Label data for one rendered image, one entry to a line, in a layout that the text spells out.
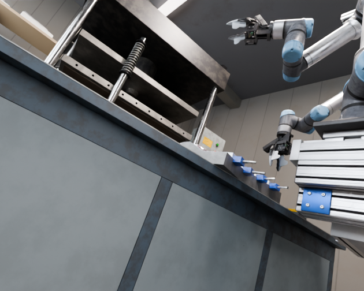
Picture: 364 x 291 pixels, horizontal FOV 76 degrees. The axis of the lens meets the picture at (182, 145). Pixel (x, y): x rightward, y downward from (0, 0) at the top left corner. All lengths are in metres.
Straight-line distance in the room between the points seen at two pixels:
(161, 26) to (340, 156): 1.58
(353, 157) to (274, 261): 0.66
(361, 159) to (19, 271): 1.02
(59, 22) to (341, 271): 4.63
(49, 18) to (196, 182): 3.69
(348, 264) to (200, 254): 2.09
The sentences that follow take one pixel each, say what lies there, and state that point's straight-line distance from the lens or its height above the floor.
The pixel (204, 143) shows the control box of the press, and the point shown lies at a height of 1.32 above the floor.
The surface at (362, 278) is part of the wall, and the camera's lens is 2.87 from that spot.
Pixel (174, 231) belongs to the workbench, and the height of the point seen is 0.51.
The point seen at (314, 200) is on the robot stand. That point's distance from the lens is 0.94.
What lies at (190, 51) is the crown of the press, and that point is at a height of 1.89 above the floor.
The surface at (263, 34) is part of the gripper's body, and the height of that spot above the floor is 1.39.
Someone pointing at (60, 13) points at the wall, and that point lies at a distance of 4.35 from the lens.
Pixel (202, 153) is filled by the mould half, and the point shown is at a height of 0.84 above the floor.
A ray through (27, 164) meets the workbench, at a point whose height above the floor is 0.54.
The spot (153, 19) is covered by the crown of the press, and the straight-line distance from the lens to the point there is 2.04.
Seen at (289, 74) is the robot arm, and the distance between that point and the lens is 1.19.
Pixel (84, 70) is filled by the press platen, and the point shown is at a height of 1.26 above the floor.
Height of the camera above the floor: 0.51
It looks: 20 degrees up
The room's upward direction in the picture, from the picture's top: 21 degrees clockwise
